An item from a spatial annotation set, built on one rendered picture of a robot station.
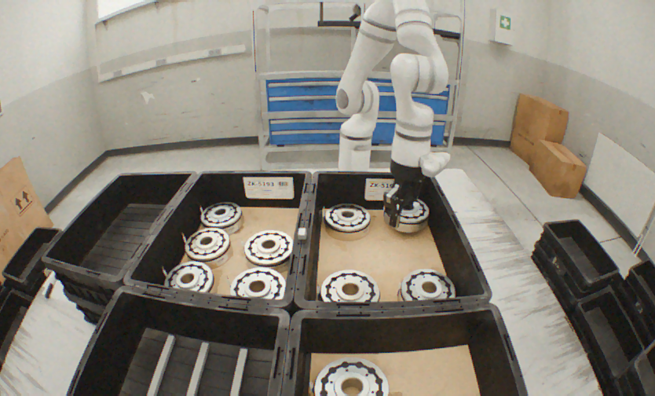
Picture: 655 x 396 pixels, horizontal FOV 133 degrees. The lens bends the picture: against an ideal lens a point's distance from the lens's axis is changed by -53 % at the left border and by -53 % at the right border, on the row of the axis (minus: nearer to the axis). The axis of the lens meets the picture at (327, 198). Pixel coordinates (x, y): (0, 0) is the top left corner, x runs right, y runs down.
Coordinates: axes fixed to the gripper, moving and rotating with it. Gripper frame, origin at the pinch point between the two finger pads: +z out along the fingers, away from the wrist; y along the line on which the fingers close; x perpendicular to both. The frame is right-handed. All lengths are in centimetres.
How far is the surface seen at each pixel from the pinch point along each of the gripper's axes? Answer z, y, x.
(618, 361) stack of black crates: 49, -43, 106
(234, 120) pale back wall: 61, -105, -268
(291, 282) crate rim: -5.4, 31.8, 0.9
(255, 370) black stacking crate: 4.8, 43.3, 3.9
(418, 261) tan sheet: 4.6, 5.1, 8.8
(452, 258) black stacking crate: -0.1, 4.5, 15.5
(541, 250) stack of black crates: 39, -74, 42
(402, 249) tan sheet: 4.6, 4.2, 4.1
